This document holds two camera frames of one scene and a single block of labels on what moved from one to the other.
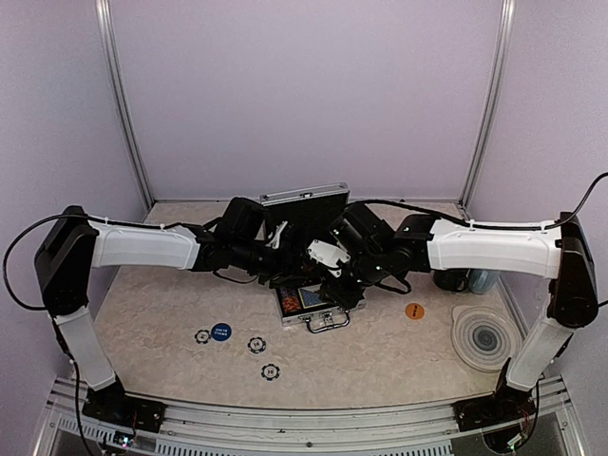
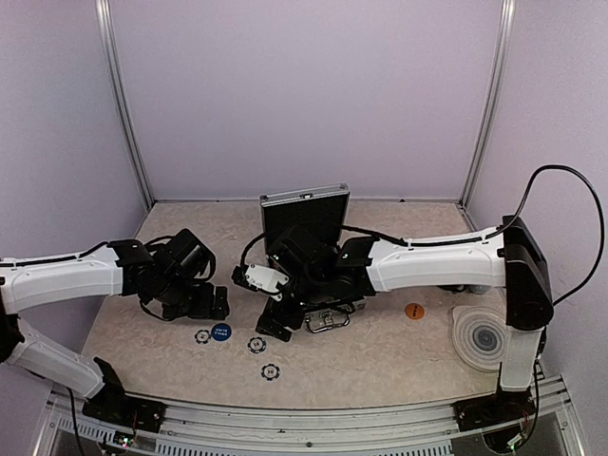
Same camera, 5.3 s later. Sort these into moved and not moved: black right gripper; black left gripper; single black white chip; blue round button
Moved: black left gripper; black right gripper
Not moved: blue round button; single black white chip
